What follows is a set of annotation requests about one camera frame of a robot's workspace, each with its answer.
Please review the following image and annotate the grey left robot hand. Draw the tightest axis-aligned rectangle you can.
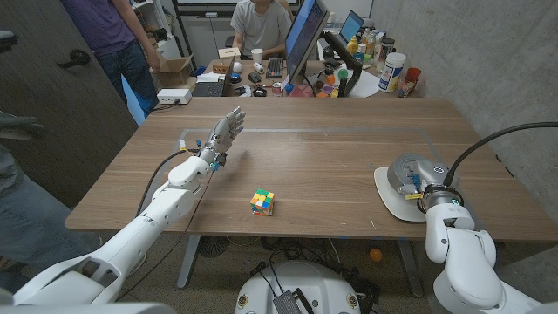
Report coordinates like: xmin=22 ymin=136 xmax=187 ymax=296
xmin=198 ymin=106 xmax=247 ymax=167

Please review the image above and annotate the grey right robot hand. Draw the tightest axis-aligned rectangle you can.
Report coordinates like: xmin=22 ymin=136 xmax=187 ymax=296
xmin=387 ymin=152 xmax=464 ymax=213

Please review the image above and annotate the grey duct tape roll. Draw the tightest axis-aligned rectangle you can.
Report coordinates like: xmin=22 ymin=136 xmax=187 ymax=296
xmin=386 ymin=152 xmax=431 ymax=195

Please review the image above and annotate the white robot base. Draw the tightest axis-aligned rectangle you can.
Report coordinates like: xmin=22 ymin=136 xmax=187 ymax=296
xmin=235 ymin=260 xmax=362 ymax=314

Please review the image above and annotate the white paper plate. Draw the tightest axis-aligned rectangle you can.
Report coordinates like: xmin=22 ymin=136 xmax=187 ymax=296
xmin=373 ymin=167 xmax=431 ymax=222

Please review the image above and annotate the multicoloured Rubik's cube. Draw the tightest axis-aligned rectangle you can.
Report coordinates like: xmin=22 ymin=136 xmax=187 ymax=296
xmin=249 ymin=188 xmax=276 ymax=217

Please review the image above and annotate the white sheet of paper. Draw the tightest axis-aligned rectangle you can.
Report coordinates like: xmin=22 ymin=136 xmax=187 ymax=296
xmin=348 ymin=69 xmax=380 ymax=99

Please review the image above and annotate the black open laptop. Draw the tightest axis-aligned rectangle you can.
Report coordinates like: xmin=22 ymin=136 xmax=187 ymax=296
xmin=191 ymin=54 xmax=236 ymax=98

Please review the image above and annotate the white power box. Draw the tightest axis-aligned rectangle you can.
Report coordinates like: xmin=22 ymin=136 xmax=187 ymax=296
xmin=156 ymin=88 xmax=193 ymax=106

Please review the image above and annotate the brown cardboard box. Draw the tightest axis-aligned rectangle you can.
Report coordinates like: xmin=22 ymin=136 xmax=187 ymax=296
xmin=155 ymin=54 xmax=195 ymax=87

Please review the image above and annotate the black keyboard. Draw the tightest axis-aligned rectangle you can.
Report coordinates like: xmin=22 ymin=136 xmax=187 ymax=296
xmin=265 ymin=56 xmax=285 ymax=79

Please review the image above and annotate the pink box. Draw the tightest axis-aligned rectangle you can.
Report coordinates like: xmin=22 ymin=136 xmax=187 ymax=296
xmin=288 ymin=84 xmax=315 ymax=98

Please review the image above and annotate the grey table leg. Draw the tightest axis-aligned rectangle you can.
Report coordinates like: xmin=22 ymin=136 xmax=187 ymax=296
xmin=396 ymin=238 xmax=425 ymax=299
xmin=176 ymin=235 xmax=202 ymax=290

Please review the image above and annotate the jar with red lid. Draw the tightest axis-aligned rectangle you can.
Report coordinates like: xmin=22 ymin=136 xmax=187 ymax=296
xmin=397 ymin=66 xmax=423 ymax=98

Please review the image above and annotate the black round fan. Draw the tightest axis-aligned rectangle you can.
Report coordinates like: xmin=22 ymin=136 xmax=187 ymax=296
xmin=198 ymin=235 xmax=230 ymax=258

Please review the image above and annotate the seated person grey t-shirt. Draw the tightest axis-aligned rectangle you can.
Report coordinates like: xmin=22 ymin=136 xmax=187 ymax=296
xmin=229 ymin=0 xmax=294 ymax=57

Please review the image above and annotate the white canister blue label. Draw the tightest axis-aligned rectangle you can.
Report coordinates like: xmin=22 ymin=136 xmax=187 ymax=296
xmin=378 ymin=51 xmax=407 ymax=93

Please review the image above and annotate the black computer monitor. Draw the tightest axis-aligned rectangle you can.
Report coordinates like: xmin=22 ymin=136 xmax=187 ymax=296
xmin=285 ymin=0 xmax=331 ymax=86

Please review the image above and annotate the dark wooden door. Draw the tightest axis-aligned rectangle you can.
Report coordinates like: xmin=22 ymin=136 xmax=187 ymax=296
xmin=0 ymin=0 xmax=139 ymax=208

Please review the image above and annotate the clear jar black lid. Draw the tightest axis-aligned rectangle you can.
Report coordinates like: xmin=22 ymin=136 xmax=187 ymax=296
xmin=381 ymin=38 xmax=396 ymax=62

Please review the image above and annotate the standing person purple shirt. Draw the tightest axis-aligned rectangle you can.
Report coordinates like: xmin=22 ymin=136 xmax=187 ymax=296
xmin=60 ymin=0 xmax=161 ymax=117

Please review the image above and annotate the laptop with blue screen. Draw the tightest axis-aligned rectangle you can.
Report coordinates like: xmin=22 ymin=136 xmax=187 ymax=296
xmin=338 ymin=9 xmax=365 ymax=44

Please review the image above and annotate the person in grey jeans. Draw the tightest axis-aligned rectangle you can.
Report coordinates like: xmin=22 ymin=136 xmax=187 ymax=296
xmin=0 ymin=126 xmax=147 ymax=293

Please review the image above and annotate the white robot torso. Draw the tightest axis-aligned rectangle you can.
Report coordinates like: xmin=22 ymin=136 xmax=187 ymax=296
xmin=0 ymin=294 xmax=558 ymax=314

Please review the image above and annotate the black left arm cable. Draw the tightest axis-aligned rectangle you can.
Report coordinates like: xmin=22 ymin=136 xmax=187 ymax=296
xmin=137 ymin=148 xmax=204 ymax=217

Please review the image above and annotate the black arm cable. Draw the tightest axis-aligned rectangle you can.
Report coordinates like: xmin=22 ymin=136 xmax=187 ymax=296
xmin=443 ymin=121 xmax=558 ymax=187
xmin=137 ymin=148 xmax=204 ymax=217

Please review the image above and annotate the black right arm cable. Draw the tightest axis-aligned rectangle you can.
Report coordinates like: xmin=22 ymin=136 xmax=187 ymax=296
xmin=443 ymin=121 xmax=558 ymax=187

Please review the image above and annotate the black door handle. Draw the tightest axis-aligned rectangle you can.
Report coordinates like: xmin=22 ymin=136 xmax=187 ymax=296
xmin=56 ymin=48 xmax=92 ymax=70

